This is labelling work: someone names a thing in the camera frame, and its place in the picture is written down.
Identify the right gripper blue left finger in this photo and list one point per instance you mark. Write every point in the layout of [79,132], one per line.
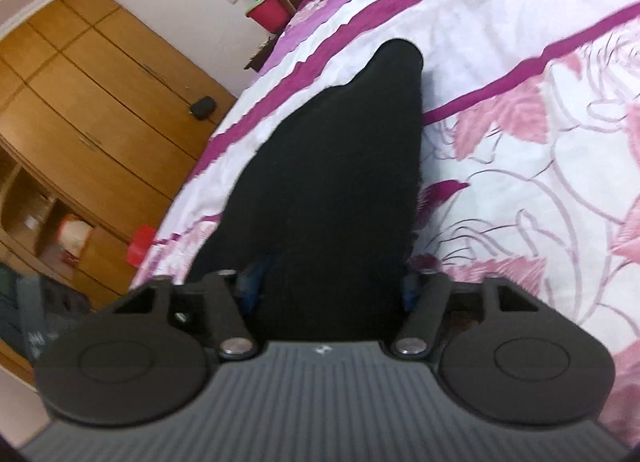
[249,281]

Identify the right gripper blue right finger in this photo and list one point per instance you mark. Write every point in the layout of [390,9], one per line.
[413,287]

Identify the black button cardigan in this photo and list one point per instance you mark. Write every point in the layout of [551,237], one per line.
[328,204]

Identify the red object on floor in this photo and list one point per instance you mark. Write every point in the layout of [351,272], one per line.
[140,244]

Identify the small black pouch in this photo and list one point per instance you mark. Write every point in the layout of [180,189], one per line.
[203,108]

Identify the wooden open shelf unit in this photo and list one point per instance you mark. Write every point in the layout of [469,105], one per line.
[33,213]

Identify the brown wooden wardrobe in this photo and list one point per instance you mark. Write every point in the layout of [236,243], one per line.
[98,104]

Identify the dark wooden nightstand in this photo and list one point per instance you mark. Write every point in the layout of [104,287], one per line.
[261,56]

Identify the pink floral bed cover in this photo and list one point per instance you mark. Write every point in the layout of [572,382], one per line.
[530,150]

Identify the red plastic bucket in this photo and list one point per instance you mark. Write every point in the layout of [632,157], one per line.
[272,15]

